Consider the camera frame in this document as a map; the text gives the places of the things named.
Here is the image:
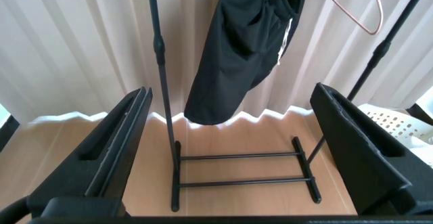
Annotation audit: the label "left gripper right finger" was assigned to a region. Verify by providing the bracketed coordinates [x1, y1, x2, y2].
[310, 82, 433, 217]

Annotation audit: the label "black shorts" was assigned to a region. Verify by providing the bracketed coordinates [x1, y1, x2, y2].
[183, 0, 314, 126]

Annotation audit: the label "white laundry basket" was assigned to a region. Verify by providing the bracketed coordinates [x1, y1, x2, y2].
[358, 103, 433, 169]

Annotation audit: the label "beige curtain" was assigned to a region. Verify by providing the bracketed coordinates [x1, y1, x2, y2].
[0, 0, 433, 125]

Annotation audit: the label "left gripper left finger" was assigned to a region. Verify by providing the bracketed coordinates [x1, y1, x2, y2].
[26, 87, 153, 218]

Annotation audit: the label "pink clothes hanger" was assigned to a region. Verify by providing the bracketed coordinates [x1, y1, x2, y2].
[313, 0, 385, 36]

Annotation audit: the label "black cable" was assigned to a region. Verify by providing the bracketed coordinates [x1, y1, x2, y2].
[0, 196, 30, 224]

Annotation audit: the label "black clothes rack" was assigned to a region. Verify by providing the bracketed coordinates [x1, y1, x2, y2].
[145, 0, 433, 213]

